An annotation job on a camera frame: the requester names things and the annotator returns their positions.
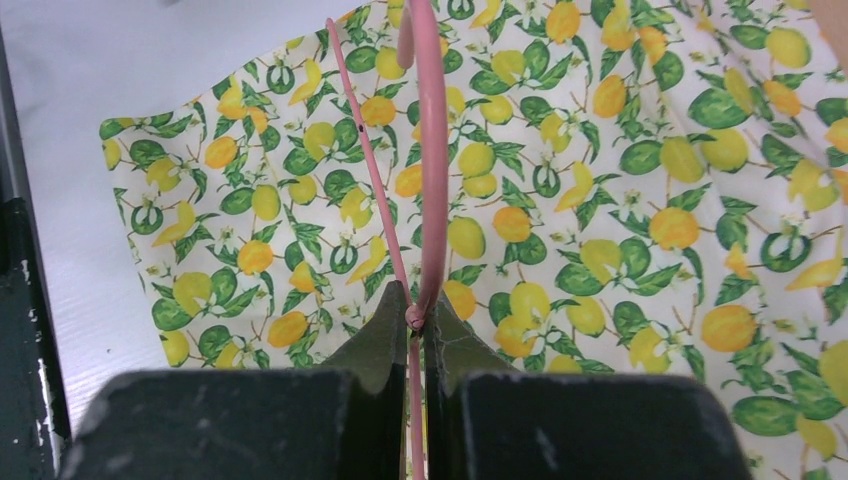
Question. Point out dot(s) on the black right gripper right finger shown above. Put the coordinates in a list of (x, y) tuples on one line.
[(488, 420)]

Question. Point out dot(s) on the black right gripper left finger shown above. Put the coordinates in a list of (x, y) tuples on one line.
[(341, 419)]

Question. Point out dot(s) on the lemon print skirt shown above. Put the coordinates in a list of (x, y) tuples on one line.
[(634, 186)]

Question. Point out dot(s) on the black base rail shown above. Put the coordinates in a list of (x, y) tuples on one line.
[(35, 423)]

